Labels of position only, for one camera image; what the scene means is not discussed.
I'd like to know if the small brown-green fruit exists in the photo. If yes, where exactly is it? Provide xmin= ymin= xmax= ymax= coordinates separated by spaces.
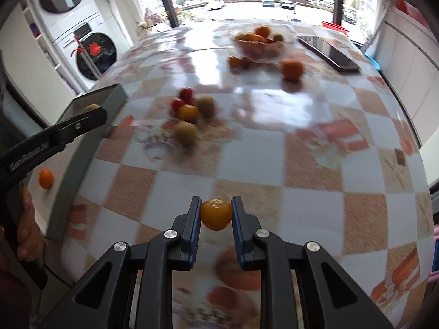
xmin=83 ymin=104 xmax=100 ymax=112

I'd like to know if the small yellow-orange tomato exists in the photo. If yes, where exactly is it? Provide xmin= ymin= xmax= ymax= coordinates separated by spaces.
xmin=200 ymin=199 xmax=233 ymax=231

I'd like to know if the large orange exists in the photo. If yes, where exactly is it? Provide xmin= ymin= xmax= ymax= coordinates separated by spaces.
xmin=280 ymin=59 xmax=304 ymax=82

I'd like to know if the person's left hand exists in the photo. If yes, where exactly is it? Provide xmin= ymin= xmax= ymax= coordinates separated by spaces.
xmin=17 ymin=187 xmax=45 ymax=262

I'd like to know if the grey shallow box tray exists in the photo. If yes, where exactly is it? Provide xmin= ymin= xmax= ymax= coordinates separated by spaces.
xmin=27 ymin=85 xmax=127 ymax=241

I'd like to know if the pink plastic stool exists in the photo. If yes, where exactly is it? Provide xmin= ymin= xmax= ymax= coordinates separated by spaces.
xmin=428 ymin=224 xmax=439 ymax=283

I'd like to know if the lower washing machine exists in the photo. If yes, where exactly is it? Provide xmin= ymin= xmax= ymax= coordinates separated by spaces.
xmin=54 ymin=13 xmax=117 ymax=91

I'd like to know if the upper dryer machine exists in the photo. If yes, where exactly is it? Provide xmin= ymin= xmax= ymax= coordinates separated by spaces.
xmin=30 ymin=0 xmax=98 ymax=41

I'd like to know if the red cherry tomato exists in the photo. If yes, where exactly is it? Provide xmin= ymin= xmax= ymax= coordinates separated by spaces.
xmin=170 ymin=98 xmax=185 ymax=114
xmin=179 ymin=87 xmax=193 ymax=105

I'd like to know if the green-tan round fruit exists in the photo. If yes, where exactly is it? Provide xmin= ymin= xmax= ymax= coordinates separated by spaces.
xmin=173 ymin=121 xmax=198 ymax=147

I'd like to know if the yellow-orange small fruit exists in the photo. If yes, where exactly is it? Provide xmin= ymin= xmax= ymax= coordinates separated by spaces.
xmin=177 ymin=104 xmax=201 ymax=124

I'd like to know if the tan round fruit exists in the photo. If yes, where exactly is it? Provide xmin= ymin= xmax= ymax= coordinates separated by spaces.
xmin=196 ymin=95 xmax=216 ymax=119

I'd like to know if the blue plastic basin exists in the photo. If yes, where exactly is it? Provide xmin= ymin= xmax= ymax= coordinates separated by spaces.
xmin=364 ymin=54 xmax=382 ymax=72

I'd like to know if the small orange kumquat by bowl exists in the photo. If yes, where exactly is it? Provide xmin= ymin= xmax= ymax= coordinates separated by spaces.
xmin=228 ymin=56 xmax=242 ymax=68

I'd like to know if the black smartphone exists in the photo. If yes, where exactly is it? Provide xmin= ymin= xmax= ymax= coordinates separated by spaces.
xmin=298 ymin=36 xmax=359 ymax=73

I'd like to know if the small red fruit by bowl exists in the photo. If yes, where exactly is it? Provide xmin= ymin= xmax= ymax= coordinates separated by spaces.
xmin=240 ymin=57 xmax=251 ymax=69

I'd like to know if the white cabinet counter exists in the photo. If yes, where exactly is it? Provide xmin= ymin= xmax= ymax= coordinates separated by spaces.
xmin=374 ymin=7 xmax=438 ymax=143

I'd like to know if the glass fruit bowl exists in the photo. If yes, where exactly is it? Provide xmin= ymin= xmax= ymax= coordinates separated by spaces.
xmin=231 ymin=25 xmax=296 ymax=63

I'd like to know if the red bucket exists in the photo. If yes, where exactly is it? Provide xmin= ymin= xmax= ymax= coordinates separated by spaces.
xmin=322 ymin=21 xmax=349 ymax=36

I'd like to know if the orange in bowl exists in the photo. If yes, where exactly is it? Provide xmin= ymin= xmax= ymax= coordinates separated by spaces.
xmin=254 ymin=26 xmax=271 ymax=39

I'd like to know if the red plastic basin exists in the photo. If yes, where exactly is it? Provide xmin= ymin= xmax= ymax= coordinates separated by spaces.
xmin=396 ymin=0 xmax=430 ymax=29

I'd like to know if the red-handled mop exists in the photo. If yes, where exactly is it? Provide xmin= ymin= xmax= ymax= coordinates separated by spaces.
xmin=74 ymin=34 xmax=102 ymax=80

